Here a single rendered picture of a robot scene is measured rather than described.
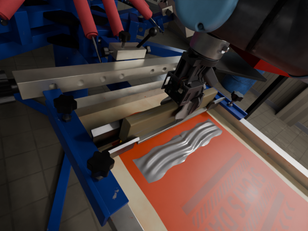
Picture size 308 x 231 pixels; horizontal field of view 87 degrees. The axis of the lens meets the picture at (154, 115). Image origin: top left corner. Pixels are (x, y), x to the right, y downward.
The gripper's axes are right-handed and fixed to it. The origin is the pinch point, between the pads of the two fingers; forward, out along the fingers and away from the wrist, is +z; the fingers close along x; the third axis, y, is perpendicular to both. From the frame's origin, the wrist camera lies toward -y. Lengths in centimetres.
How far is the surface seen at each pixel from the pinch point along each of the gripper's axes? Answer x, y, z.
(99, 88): -131, -47, 101
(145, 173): 9.1, 17.2, 5.1
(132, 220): 15.6, 26.4, 1.9
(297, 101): 35, -308, 62
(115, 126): -2.4, 20.0, -1.4
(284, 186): 35.8, -18.3, 5.4
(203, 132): 8.4, -8.7, 4.8
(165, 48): -53, -49, 8
